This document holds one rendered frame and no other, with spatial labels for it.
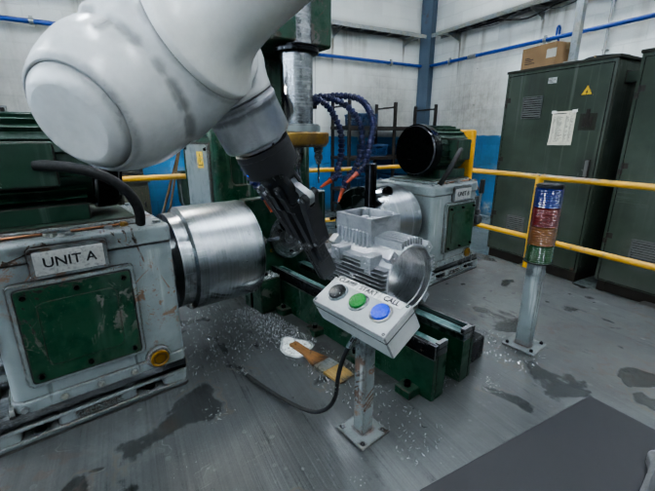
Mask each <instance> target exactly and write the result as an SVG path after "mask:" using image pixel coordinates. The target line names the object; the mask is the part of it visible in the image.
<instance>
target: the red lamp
mask: <svg viewBox="0 0 655 491"><path fill-rule="evenodd" d="M560 214H561V208H558V209H550V208H537V207H534V206H532V213H531V218H530V223H529V224H530V225H532V226H535V227H540V228H558V226H559V219H560Z"/></svg>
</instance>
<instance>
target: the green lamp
mask: <svg viewBox="0 0 655 491"><path fill-rule="evenodd" d="M554 251H555V247H554V246H551V247H542V246H536V245H530V244H529V243H526V251H525V255H524V259H525V260H526V261H528V262H531V263H536V264H551V263H552V262H553V255H554Z"/></svg>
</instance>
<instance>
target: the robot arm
mask: <svg viewBox="0 0 655 491"><path fill-rule="evenodd" d="M311 1H312V0H86V1H84V2H82V3H81V4H80V5H79V8H78V12H77V13H75V14H73V15H70V16H68V17H65V18H63V19H60V20H58V21H56V22H55V23H53V24H52V25H51V26H50V27H49V28H48V29H47V30H46V31H45V32H44V33H43V34H42V35H41V36H40V38H39V39H38V40H37V42H36V43H35V44H34V46H33V47H32V48H31V51H30V53H29V55H28V57H27V59H26V61H25V64H24V67H23V70H22V85H23V90H24V93H25V97H26V99H27V102H28V106H29V109H30V111H31V113H32V115H33V117H34V119H35V121H36V122H37V124H38V125H39V127H40V128H41V130H42V131H43V132H44V133H45V135H46V136H47V137H48V138H49V139H50V140H51V141H52V142H53V143H54V144H55V145H57V146H58V147H59V148H60V149H61V150H63V151H64V152H66V153H67V154H69V155H70V156H72V157H74V158H76V159H78V160H80V161H82V162H85V163H87V164H89V165H91V166H93V167H95V168H98V169H101V170H110V171H127V170H140V169H144V168H148V167H151V166H155V165H158V164H160V163H163V162H165V161H167V160H168V159H169V158H171V157H172V156H174V155H175V154H176V153H178V152H179V151H180V150H182V149H183V148H184V147H185V146H187V145H188V144H189V143H190V142H191V141H196V140H199V139H200V138H202V137H203V136H204V135H205V134H206V133H207V132H209V131H210V130H211V129H212V130H213V132H214V133H215V135H216V137H217V138H218V140H219V142H220V144H221V145H222V147H223V149H224V150H225V152H226V154H227V155H229V156H232V157H236V160H237V162H238V163H239V165H240V167H241V169H242V170H243V172H244V174H245V175H246V177H247V179H248V180H249V181H251V182H260V183H261V185H259V186H258V187H257V188H256V191H257V193H259V194H260V196H261V197H262V198H263V199H264V200H265V201H266V203H267V204H268V206H269V207H270V208H271V209H272V211H273V212H274V213H275V215H276V216H277V218H278V219H279V221H280V222H281V224H282V225H283V226H284V228H285V229H286V231H287V232H288V234H289V236H290V237H291V238H292V239H293V240H294V239H295V238H296V239H297V241H298V242H299V243H300V244H301V245H303V246H302V247H303V249H304V251H305V253H306V254H307V256H308V258H309V260H310V262H311V264H312V265H313V267H314V269H315V271H316V273H317V275H318V276H319V278H321V279H323V280H326V279H327V278H328V277H329V276H330V275H331V274H332V273H333V272H334V271H335V270H336V266H335V264H334V262H333V260H332V258H331V256H330V254H329V252H328V249H327V247H326V245H325V241H326V240H328V239H329V234H328V229H327V225H326V223H325V220H324V217H323V213H322V210H321V207H320V203H319V191H318V189H317V188H316V187H312V188H311V189H307V188H306V187H305V186H304V185H302V180H301V178H300V176H299V175H298V174H297V172H296V171H295V169H294V168H293V166H294V163H295V161H296V158H297V154H296V151H295V149H294V147H293V145H292V143H291V141H290V139H289V135H288V133H287V132H286V130H287V128H288V126H289V122H288V120H287V118H286V116H285V114H284V111H283V109H282V107H281V105H280V103H279V101H278V99H277V97H276V95H275V91H274V89H273V88H272V87H271V84H270V81H269V79H268V76H267V73H266V69H265V63H264V57H263V54H262V51H261V49H260V48H261V47H262V46H263V45H264V43H265V42H266V41H267V40H268V39H269V38H270V37H271V36H272V35H273V34H274V33H275V32H276V31H277V30H278V29H279V28H281V27H282V26H283V25H284V24H285V23H286V22H287V21H288V20H290V19H291V18H292V17H293V16H294V15H295V14H297V13H298V12H299V11H300V10H301V9H302V8H304V7H305V6H306V5H307V4H308V3H310V2H311Z"/></svg>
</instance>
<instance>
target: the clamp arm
mask: <svg viewBox="0 0 655 491"><path fill-rule="evenodd" d="M365 174H366V183H365V207H367V208H375V203H376V176H377V164H375V163H370V164H366V169H365Z"/></svg>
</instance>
